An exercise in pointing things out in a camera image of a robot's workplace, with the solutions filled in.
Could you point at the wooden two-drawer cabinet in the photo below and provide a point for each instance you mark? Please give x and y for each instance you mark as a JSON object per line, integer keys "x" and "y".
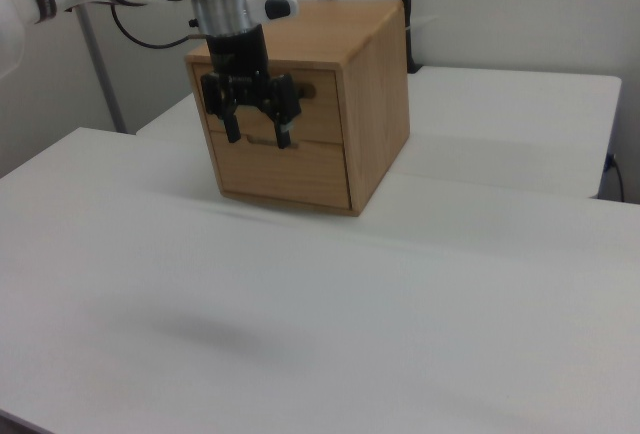
{"x": 375, "y": 104}

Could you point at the black vertical post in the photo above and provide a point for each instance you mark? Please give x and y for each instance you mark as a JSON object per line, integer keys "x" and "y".
{"x": 406, "y": 4}

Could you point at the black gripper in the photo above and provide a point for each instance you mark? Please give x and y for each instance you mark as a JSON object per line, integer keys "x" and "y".
{"x": 240, "y": 54}

